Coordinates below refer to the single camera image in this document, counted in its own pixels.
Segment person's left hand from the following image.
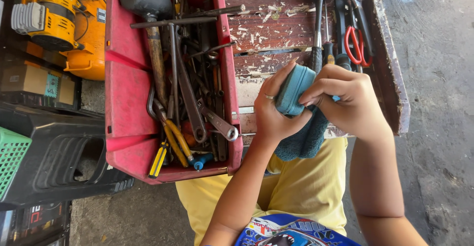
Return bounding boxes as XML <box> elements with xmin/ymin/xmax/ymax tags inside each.
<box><xmin>254</xmin><ymin>58</ymin><xmax>313</xmax><ymax>144</ymax></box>

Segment person's right hand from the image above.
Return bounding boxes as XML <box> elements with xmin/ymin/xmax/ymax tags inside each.
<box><xmin>298</xmin><ymin>64</ymin><xmax>390</xmax><ymax>138</ymax></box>

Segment teal zip case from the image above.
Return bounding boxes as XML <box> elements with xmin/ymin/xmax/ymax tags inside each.
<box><xmin>275</xmin><ymin>64</ymin><xmax>317</xmax><ymax>117</ymax></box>

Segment teal towel cloth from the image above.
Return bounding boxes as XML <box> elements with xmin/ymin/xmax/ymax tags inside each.
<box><xmin>274</xmin><ymin>96</ymin><xmax>341</xmax><ymax>162</ymax></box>

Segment steel claw hammer black grip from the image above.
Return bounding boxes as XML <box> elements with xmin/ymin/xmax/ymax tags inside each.
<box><xmin>280</xmin><ymin>0</ymin><xmax>346</xmax><ymax>75</ymax></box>

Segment worn wooden bench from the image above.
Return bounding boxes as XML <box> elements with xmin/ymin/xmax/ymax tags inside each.
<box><xmin>221</xmin><ymin>0</ymin><xmax>411</xmax><ymax>147</ymax></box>

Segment yellow shorts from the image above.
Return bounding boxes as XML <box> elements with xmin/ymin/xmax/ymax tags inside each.
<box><xmin>175</xmin><ymin>137</ymin><xmax>349</xmax><ymax>246</ymax></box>

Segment small silver adjustable wrench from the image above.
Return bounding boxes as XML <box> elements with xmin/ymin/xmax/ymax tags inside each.
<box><xmin>197</xmin><ymin>98</ymin><xmax>240</xmax><ymax>142</ymax></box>

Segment heap of metal tools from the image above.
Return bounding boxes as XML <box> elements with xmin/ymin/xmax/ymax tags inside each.
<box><xmin>146</xmin><ymin>0</ymin><xmax>247</xmax><ymax>163</ymax></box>

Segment large dark adjustable wrench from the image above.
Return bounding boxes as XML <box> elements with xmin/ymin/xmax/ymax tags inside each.
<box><xmin>176</xmin><ymin>48</ymin><xmax>208</xmax><ymax>144</ymax></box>

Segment blue printed shirt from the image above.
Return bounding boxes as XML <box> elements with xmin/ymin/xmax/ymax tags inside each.
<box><xmin>234</xmin><ymin>213</ymin><xmax>362</xmax><ymax>246</ymax></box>

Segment red plastic tool bin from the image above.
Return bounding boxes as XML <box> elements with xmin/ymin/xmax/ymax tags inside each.
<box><xmin>105</xmin><ymin>0</ymin><xmax>244</xmax><ymax>185</ymax></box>

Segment orange air compressor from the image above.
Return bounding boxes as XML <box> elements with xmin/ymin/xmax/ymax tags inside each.
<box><xmin>10</xmin><ymin>0</ymin><xmax>107</xmax><ymax>82</ymax></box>

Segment black plastic stool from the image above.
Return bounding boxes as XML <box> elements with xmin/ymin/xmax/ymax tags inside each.
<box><xmin>0</xmin><ymin>102</ymin><xmax>135</xmax><ymax>212</ymax></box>

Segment brown cardboard box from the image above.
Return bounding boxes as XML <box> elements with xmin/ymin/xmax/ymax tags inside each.
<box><xmin>0</xmin><ymin>61</ymin><xmax>77</xmax><ymax>106</ymax></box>

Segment dark printed box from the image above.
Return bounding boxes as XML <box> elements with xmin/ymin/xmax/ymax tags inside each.
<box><xmin>0</xmin><ymin>201</ymin><xmax>72</xmax><ymax>246</ymax></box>

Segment green plastic basket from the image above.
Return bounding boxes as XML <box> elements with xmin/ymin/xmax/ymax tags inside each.
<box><xmin>0</xmin><ymin>126</ymin><xmax>33</xmax><ymax>201</ymax></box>

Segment black yellow handled screwdriver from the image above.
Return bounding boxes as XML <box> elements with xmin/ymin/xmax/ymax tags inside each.
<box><xmin>321</xmin><ymin>1</ymin><xmax>336</xmax><ymax>67</ymax></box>

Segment red handled snips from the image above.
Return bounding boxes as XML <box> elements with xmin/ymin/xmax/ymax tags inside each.
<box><xmin>343</xmin><ymin>0</ymin><xmax>375</xmax><ymax>68</ymax></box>

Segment black blue handled tool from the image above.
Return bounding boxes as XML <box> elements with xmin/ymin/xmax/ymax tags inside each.
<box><xmin>334</xmin><ymin>0</ymin><xmax>353</xmax><ymax>71</ymax></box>

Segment yellow handled pliers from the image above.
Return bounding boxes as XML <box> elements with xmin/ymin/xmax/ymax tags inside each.
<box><xmin>152</xmin><ymin>98</ymin><xmax>195</xmax><ymax>168</ymax></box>

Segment long metal T-handle wrench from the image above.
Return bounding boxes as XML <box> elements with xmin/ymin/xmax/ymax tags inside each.
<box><xmin>130</xmin><ymin>16</ymin><xmax>218</xmax><ymax>128</ymax></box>

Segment yellow black screwdriver handle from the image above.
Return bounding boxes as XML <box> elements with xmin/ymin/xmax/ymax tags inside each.
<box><xmin>148</xmin><ymin>140</ymin><xmax>170</xmax><ymax>179</ymax></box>

